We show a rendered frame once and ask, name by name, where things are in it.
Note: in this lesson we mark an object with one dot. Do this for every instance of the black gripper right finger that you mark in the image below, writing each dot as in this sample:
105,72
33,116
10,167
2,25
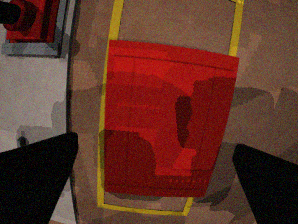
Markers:
270,184

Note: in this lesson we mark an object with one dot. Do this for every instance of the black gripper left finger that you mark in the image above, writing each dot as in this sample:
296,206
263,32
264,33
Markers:
32,179

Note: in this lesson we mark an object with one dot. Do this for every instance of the yellow rectangular outline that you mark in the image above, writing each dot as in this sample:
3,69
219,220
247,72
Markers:
113,33

